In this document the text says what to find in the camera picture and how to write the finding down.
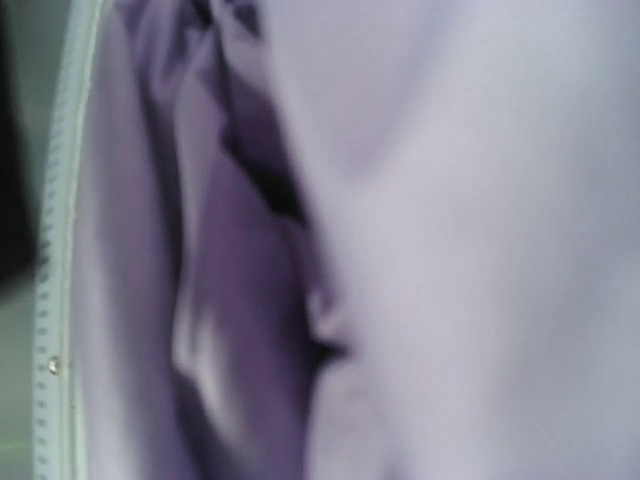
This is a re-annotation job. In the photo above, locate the lilac folding umbrella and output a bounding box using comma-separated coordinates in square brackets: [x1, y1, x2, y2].
[72, 1, 639, 479]

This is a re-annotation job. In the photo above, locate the aluminium front rail frame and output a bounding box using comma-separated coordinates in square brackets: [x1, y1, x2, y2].
[32, 1, 106, 480]

